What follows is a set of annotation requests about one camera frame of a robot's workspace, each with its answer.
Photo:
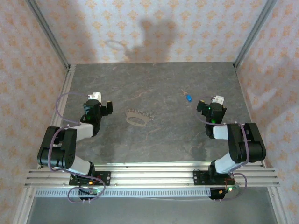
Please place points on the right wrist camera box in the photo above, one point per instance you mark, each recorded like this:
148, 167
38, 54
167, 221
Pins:
218, 99

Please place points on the metal carabiner keyring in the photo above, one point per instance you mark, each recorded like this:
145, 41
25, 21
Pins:
140, 113

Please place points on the aluminium corner post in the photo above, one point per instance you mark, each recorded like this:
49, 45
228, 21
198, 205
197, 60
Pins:
253, 35
50, 35

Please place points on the aluminium base frame rails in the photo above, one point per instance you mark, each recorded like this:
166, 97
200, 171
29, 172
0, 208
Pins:
151, 177

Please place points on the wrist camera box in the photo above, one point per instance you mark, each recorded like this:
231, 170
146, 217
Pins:
218, 99
95, 96

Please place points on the aluminium side rail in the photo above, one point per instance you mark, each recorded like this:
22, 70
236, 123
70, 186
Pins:
69, 79

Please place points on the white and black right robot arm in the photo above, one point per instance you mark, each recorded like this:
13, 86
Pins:
220, 131

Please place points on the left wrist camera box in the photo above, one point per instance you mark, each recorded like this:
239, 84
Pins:
95, 96

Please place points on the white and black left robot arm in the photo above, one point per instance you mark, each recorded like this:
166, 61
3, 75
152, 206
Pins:
81, 130

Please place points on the key with blue cap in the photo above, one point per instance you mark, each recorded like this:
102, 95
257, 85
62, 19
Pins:
189, 98

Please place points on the aluminium frame leg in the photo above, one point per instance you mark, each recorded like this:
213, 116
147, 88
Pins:
23, 205
276, 205

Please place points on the grey metal lower shelf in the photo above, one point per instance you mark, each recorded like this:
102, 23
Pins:
151, 212

